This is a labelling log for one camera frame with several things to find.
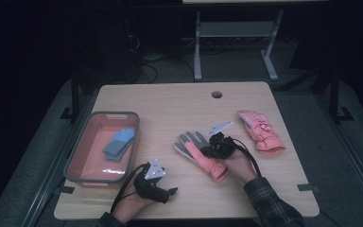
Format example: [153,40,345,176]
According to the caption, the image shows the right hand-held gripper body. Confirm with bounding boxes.
[206,121,235,160]

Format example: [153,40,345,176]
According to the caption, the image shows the black tape strip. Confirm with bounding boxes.
[54,185,76,195]
[297,183,320,193]

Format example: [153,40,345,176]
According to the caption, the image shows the person's left hand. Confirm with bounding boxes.
[112,185,155,225]

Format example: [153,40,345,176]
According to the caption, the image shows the black metal post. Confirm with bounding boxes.
[329,65,354,124]
[60,69,81,122]

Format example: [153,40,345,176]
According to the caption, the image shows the pink basin with grey rim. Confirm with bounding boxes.
[63,111,141,187]

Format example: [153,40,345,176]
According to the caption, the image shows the white metal stand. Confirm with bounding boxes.
[192,9,285,82]

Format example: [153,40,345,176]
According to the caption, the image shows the pink padded ski glove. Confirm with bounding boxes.
[236,109,286,155]

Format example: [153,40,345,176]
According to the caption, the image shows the bundle of floor cables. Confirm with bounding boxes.
[136,51,197,84]

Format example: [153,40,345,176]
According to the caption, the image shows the aluminium rail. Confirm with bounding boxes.
[315,94,363,218]
[22,94,93,227]

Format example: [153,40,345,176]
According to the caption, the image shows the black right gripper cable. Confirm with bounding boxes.
[230,137,263,178]

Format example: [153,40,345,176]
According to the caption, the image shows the pink and grey glove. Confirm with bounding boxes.
[173,131,231,183]

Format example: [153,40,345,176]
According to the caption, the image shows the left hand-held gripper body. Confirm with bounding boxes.
[133,159,168,197]

